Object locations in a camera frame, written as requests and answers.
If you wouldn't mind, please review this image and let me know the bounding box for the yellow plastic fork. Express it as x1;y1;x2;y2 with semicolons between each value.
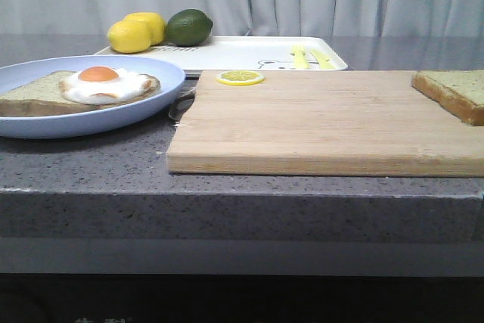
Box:
291;45;309;70

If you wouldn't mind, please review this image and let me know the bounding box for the yellow lemon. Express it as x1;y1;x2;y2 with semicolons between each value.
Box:
107;20;151;54
124;12;166;45

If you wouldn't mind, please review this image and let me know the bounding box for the bread slice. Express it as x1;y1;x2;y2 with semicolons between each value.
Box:
1;70;161;117
411;70;483;126

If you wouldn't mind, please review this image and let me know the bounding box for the fake lemon slice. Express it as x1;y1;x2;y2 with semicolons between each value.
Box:
216;70;265;86

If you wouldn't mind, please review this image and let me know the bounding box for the rear yellow lemon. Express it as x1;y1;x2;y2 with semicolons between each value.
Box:
124;12;166;45

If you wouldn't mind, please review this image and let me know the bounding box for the yellow plastic knife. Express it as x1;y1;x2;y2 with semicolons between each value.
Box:
309;49;335;70

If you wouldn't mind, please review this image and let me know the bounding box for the front yellow lemon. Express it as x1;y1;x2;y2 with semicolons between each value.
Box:
107;20;151;54

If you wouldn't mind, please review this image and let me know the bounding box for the fake fried egg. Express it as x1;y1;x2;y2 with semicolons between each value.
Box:
60;66;160;105

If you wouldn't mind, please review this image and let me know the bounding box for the green lime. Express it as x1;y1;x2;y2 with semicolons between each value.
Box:
165;9;213;47

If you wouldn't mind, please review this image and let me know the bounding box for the cream bear tray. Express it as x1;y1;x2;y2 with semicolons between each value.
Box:
92;36;349;72

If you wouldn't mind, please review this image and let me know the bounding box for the wooden cutting board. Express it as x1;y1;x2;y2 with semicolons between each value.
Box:
166;70;483;177

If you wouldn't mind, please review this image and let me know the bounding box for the light blue round plate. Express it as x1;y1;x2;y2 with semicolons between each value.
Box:
1;55;185;139

